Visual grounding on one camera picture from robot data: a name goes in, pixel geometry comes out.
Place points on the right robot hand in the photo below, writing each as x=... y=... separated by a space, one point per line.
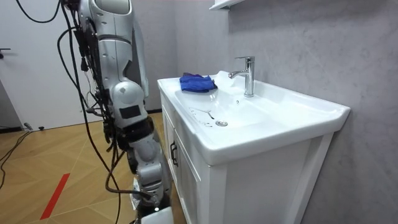
x=158 y=216

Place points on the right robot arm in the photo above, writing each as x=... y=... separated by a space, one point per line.
x=124 y=96

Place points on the white vanity cabinet with sink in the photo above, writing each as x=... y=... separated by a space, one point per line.
x=248 y=174

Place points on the red floor tape strip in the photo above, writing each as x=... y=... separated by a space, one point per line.
x=55 y=196

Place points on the chrome sink drain plug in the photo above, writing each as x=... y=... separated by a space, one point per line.
x=221 y=123

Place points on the blue cloth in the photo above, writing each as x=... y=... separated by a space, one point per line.
x=196 y=83

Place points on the robot body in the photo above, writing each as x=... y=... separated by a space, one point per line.
x=140 y=62

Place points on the metal door stopper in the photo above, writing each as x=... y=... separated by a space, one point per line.
x=28 y=126

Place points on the chrome faucet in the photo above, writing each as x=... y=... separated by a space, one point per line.
x=248 y=77

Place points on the white wall shelf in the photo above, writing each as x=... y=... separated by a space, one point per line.
x=222 y=4

